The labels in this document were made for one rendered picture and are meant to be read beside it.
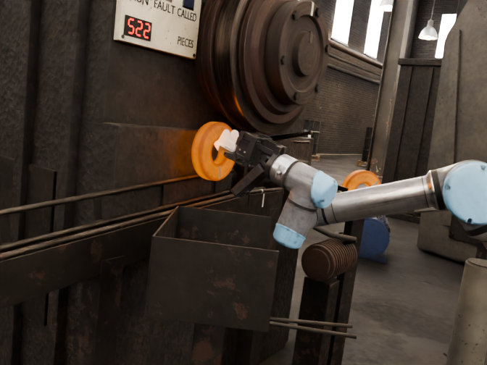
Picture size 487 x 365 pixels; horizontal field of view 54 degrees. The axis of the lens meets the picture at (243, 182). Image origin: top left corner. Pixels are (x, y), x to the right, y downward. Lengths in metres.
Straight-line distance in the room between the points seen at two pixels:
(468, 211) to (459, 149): 2.98
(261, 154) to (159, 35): 0.38
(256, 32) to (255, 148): 0.31
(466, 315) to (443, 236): 2.21
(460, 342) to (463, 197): 0.97
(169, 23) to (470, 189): 0.79
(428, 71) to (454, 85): 1.54
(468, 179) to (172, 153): 0.69
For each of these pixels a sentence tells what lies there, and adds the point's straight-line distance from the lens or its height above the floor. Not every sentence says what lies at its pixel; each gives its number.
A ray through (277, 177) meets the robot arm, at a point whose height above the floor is 0.79.
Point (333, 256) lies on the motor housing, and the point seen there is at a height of 0.50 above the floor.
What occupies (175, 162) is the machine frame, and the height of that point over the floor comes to 0.78.
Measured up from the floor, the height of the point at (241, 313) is 0.61.
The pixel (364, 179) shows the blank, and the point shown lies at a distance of 1.76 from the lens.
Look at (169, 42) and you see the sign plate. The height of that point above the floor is 1.09.
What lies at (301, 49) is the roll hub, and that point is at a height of 1.12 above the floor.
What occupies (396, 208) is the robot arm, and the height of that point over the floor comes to 0.75.
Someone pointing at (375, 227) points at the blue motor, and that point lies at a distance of 3.42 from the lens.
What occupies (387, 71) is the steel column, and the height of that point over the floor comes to 2.18.
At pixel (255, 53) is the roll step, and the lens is 1.26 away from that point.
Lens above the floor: 0.93
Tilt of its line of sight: 8 degrees down
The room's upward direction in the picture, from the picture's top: 7 degrees clockwise
